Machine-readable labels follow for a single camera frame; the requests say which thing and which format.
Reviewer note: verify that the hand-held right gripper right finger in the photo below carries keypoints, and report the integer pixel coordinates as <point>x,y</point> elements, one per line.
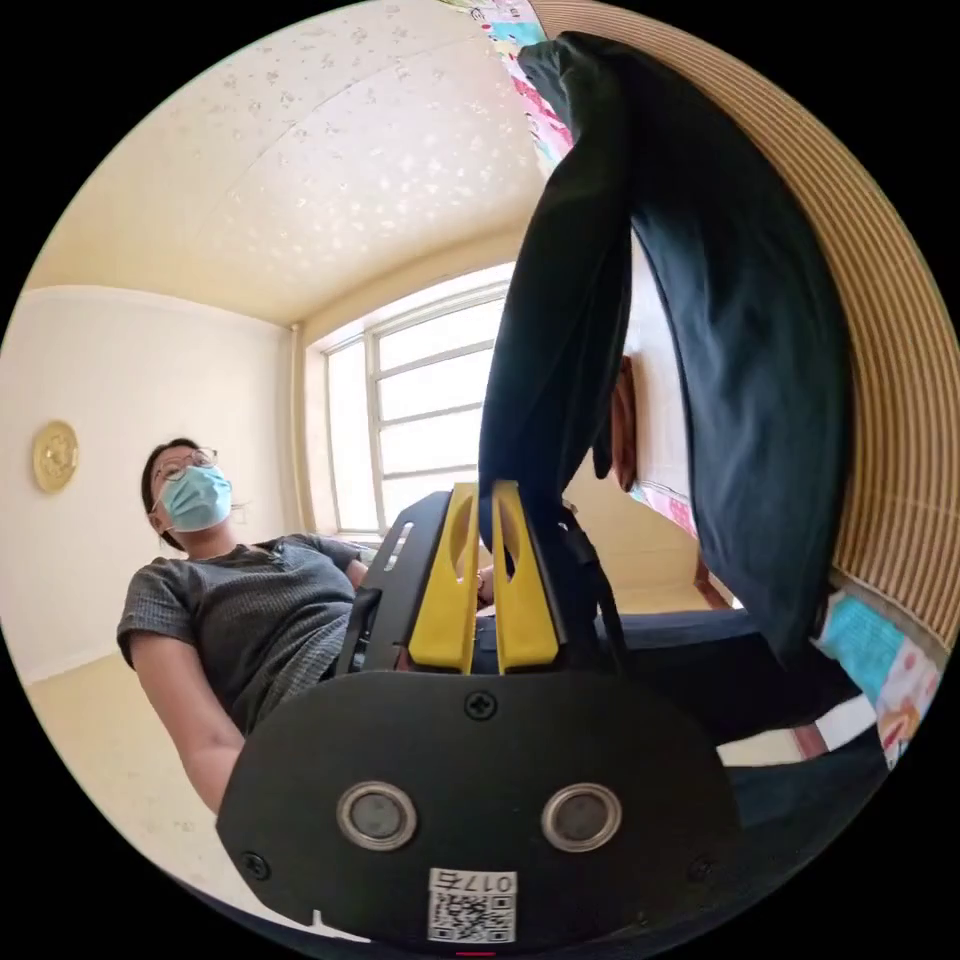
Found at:
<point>526,607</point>

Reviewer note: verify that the black pants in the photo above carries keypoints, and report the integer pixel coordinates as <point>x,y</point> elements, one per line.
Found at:
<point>742,360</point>

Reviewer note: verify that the person's right forearm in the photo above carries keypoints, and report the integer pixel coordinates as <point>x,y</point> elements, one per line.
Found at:
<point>206,750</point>

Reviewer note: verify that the round gold wall ornament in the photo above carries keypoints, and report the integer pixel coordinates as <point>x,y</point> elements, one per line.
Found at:
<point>55,456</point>

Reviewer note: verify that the window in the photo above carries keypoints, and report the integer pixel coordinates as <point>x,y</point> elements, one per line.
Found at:
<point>420,390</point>

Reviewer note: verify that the person's body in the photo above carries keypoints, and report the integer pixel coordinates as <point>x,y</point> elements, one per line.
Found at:
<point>247,600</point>

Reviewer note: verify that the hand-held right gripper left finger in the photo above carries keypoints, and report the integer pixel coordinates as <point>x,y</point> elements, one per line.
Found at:
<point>444,600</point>

